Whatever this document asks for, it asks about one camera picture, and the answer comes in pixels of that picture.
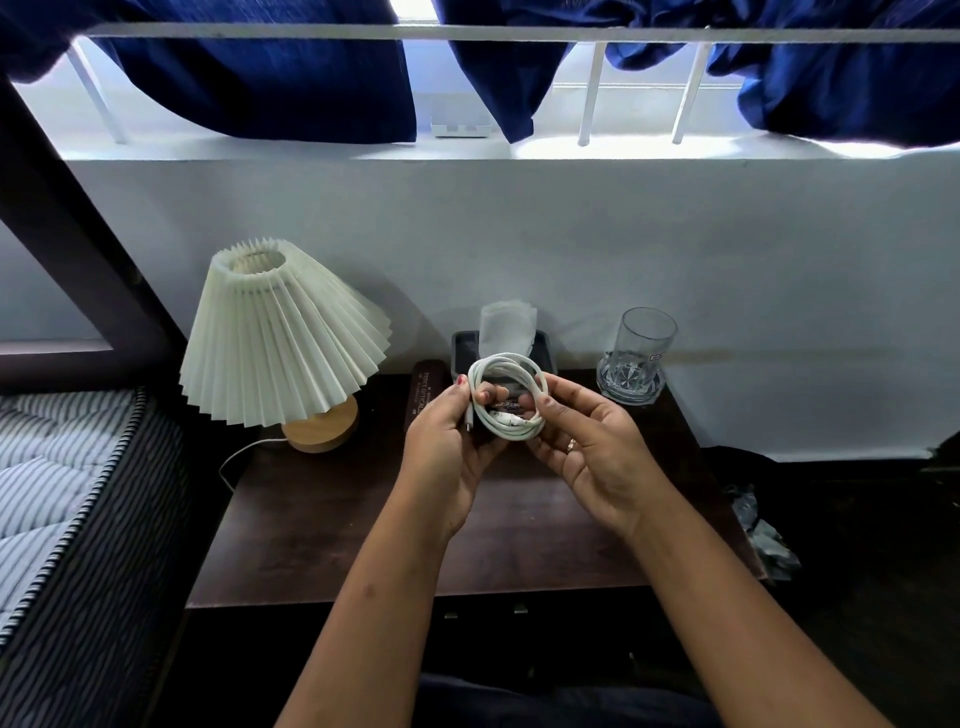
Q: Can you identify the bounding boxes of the person's left forearm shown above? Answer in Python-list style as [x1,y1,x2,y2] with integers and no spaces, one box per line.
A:
[273,509,466,728]

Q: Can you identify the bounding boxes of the clear plastic bag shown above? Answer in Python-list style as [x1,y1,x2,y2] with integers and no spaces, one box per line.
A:
[723,483,802,583]

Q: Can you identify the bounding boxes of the dark maroon case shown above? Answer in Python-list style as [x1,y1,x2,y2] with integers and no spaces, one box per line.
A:
[404,359,470,436]

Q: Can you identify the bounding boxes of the clear drinking glass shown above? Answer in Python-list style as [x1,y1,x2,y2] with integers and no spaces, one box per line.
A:
[599,306,679,403]

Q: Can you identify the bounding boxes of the white charging cable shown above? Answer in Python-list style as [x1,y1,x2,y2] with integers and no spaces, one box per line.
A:
[462,352,550,444]

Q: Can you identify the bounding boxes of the dark wooden bedside table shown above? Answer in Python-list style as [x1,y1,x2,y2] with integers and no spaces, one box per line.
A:
[185,367,770,610]

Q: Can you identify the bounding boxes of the white tissue stack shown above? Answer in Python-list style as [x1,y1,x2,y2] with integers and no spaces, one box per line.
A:
[478,299,538,358]

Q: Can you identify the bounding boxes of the blue curtain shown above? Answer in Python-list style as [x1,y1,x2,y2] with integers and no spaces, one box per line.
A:
[431,0,594,144]
[0,0,419,145]
[592,0,960,149]

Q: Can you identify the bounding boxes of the clear glass ashtray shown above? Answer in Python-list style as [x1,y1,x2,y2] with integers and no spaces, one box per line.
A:
[596,353,667,407]

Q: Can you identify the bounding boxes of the person's right hand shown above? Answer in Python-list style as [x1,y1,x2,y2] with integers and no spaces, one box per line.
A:
[517,372,661,541]

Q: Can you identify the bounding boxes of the dark wooden bed frame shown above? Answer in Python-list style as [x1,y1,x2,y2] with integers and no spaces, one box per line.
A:
[0,74,189,395]

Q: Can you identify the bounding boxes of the grey tissue box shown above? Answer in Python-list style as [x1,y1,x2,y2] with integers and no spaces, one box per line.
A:
[449,329,560,399]

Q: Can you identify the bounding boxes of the person's right forearm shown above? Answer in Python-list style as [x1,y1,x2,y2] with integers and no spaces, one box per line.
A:
[622,494,894,728]

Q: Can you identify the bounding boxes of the white lamp cord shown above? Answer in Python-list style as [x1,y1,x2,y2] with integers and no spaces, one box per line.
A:
[218,437,290,493]

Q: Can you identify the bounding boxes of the cream pleated table lamp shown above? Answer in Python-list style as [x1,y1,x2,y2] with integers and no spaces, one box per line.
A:
[178,238,393,455]

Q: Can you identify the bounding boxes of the person's left hand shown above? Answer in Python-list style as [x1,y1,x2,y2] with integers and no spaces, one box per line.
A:
[397,373,511,545]

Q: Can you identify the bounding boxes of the striped mattress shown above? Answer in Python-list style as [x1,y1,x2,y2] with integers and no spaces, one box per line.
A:
[0,386,189,728]

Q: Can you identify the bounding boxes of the white window railing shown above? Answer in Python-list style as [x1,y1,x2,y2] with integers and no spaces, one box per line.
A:
[63,20,960,148]

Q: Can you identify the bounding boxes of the person's dark trousers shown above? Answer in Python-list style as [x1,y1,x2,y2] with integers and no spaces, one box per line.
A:
[412,671,721,728]

